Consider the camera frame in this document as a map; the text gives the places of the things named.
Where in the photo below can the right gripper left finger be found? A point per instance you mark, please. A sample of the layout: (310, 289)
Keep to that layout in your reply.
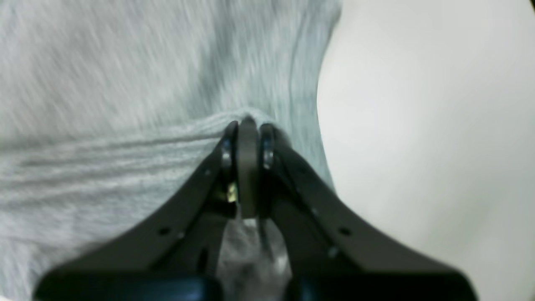
(169, 256)

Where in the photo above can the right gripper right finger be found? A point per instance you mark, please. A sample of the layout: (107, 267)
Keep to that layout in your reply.
(335, 255)

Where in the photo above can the grey T-shirt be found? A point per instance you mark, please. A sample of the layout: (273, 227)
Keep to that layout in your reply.
(107, 107)

